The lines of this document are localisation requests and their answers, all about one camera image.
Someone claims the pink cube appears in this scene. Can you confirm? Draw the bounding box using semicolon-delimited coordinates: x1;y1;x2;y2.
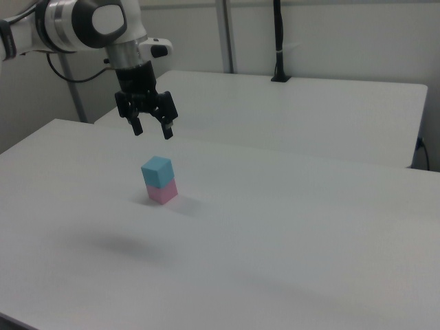
145;178;179;206

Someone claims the black camera stand pole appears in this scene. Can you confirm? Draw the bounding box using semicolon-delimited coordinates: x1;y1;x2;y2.
270;0;292;83

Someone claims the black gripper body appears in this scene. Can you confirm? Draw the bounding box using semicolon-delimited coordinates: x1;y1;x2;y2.
114;60;163;122

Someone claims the blue cube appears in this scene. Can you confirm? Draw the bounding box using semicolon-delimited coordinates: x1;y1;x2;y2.
140;155;173;189

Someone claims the black wall cable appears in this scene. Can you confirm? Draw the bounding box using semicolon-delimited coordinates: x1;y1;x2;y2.
416;137;430;171

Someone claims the grey wall partition post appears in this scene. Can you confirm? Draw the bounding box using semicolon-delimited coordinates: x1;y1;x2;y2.
215;0;238;74

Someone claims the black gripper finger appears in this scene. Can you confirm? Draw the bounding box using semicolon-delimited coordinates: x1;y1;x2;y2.
149;90;179;140
115;91;144;135

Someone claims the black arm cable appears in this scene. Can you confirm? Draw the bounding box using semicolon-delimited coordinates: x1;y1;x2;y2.
46;53;116;83

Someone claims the white rear table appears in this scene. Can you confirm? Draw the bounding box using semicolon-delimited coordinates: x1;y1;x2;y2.
93;70;429;169

